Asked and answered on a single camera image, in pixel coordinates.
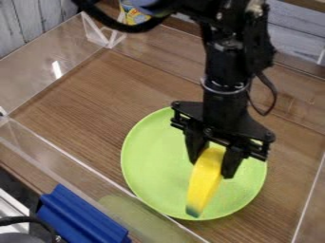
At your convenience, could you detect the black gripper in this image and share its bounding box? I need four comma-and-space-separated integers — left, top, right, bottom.
171, 85, 276, 179

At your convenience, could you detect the yellow toy banana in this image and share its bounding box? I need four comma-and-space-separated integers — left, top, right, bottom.
186, 147, 223, 217

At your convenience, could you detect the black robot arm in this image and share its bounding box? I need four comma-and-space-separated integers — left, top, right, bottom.
138, 0, 276, 178

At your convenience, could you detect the green round plate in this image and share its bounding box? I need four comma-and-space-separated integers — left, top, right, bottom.
120, 107, 268, 221

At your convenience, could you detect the blue plastic block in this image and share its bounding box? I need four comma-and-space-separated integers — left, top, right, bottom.
38, 184, 132, 243

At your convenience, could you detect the yellow blue labelled can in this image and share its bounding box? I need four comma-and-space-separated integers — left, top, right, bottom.
118, 0, 151, 26

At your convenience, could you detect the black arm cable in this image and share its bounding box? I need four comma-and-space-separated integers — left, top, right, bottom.
71, 0, 170, 34

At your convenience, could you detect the clear acrylic tray wall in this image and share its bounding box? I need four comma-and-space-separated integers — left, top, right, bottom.
0, 117, 209, 243

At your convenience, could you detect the clear acrylic corner bracket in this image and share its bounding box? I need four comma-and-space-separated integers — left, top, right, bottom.
82, 12, 127, 49

